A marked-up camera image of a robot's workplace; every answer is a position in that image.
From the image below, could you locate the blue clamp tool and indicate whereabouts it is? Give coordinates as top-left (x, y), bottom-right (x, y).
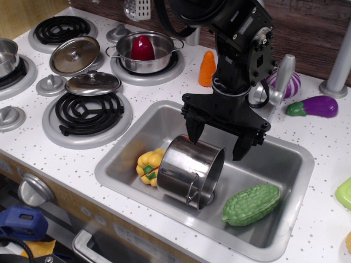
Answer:
top-left (1, 206), bottom-right (48, 241)

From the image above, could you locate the back right burner ring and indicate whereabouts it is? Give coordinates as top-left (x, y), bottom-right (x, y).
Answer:
top-left (110, 49), bottom-right (186, 87)

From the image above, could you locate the purple toy eggplant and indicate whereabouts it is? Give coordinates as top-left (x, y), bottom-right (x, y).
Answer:
top-left (286, 95), bottom-right (338, 118)

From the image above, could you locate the flat steel pot lid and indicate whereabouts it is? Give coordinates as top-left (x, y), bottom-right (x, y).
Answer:
top-left (49, 36), bottom-right (100, 76)

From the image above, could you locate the green toy bitter gourd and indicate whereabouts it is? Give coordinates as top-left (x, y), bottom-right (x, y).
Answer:
top-left (222, 184), bottom-right (281, 227)

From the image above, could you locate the orange toy carrot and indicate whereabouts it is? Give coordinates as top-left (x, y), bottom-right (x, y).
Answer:
top-left (198, 51), bottom-right (216, 87)

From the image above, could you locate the domed steel pot lid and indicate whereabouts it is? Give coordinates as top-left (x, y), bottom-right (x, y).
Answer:
top-left (65, 71), bottom-right (121, 96)

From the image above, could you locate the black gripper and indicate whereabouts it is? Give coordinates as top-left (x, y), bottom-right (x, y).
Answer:
top-left (182, 93), bottom-right (271, 161)

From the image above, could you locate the lime green toy plate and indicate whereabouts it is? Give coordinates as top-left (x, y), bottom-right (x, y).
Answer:
top-left (335, 178), bottom-right (351, 210)

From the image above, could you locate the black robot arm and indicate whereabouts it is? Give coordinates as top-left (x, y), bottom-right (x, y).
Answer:
top-left (155, 1), bottom-right (276, 161)

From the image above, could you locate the silver knob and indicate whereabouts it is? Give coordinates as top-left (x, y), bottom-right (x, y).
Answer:
top-left (1, 106), bottom-right (26, 132)
top-left (36, 75), bottom-right (67, 97)
top-left (106, 24), bottom-right (131, 43)

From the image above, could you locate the stainless steel sink basin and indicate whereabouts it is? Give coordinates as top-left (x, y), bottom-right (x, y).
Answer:
top-left (95, 101), bottom-right (314, 262)

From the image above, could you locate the silver post at right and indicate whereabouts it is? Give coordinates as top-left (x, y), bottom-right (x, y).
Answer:
top-left (319, 22), bottom-right (350, 99)

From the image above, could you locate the silver toy faucet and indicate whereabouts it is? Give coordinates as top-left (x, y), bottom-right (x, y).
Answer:
top-left (249, 54), bottom-right (296, 122)

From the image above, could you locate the red toy pepper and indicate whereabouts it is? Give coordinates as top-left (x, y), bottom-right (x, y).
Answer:
top-left (131, 35), bottom-right (155, 61)

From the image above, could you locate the black burner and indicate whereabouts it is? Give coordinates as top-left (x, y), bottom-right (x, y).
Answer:
top-left (42, 92), bottom-right (132, 150)
top-left (28, 15), bottom-right (98, 54)

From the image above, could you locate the yellow toy bell pepper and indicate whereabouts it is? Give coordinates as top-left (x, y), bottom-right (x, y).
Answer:
top-left (136, 148), bottom-right (166, 187)

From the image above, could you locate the silver knob middle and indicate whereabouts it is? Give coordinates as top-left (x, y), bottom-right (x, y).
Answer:
top-left (36, 75), bottom-right (67, 97)

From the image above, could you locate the silver oven dial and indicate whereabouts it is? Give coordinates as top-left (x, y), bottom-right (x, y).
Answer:
top-left (18, 173), bottom-right (55, 207)

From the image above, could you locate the black cable bottom left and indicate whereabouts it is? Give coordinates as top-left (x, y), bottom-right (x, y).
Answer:
top-left (0, 235), bottom-right (35, 263)

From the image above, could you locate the back left black burner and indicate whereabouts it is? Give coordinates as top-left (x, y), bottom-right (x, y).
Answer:
top-left (28, 15), bottom-right (98, 54)

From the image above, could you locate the silver post behind arm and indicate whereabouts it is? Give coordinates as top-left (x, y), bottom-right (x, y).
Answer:
top-left (185, 27), bottom-right (201, 46)

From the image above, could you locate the yellow toy at edge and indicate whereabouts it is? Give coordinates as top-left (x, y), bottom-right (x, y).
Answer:
top-left (345, 232), bottom-right (351, 253)

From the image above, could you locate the steel pot with handles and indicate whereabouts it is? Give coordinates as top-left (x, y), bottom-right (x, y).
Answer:
top-left (105, 31), bottom-right (184, 74)

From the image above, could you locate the hanging slotted utensil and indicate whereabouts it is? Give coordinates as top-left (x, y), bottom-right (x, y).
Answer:
top-left (123, 0), bottom-right (152, 22)

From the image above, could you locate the oven door handle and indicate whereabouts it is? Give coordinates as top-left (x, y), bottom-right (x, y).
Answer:
top-left (72, 229), bottom-right (176, 263)

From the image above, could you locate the front left burner ring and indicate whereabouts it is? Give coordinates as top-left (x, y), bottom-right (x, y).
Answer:
top-left (0, 54), bottom-right (38, 102)

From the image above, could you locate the purple striped toy onion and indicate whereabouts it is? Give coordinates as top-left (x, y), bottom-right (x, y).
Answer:
top-left (266, 67), bottom-right (301, 99)

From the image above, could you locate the front right black burner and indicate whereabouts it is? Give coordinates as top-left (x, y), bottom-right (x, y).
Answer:
top-left (42, 92), bottom-right (132, 150)

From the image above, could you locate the silver knob left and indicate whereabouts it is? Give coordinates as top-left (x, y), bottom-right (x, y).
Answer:
top-left (1, 106), bottom-right (26, 132)

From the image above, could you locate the yellow cloth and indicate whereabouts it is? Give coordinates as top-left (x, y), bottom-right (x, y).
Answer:
top-left (25, 239), bottom-right (56, 258)

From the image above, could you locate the burner ring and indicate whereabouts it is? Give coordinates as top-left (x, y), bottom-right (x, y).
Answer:
top-left (0, 54), bottom-right (38, 102)
top-left (110, 49), bottom-right (186, 87)

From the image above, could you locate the silver knob back centre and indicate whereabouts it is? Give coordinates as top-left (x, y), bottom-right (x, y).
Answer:
top-left (106, 24), bottom-right (131, 43)

